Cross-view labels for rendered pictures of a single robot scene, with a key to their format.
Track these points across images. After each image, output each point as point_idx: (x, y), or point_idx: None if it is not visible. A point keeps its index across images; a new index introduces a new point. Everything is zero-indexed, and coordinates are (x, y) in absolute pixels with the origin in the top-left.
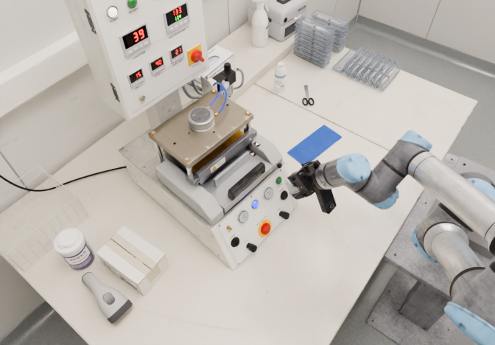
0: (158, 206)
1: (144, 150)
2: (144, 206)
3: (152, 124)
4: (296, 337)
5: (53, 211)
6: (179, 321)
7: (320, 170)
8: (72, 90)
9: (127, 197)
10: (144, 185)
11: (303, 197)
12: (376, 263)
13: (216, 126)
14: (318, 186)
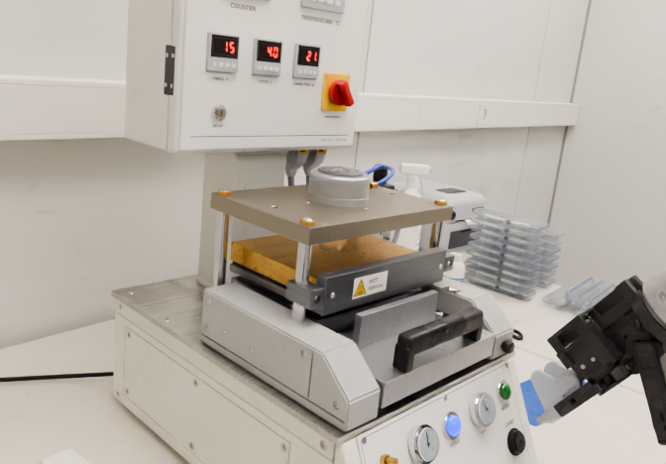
0: (168, 455)
1: (172, 296)
2: (131, 451)
3: (206, 244)
4: None
5: None
6: None
7: (659, 277)
8: (51, 191)
9: (91, 430)
10: (148, 391)
11: (602, 389)
12: None
13: (372, 205)
14: (657, 329)
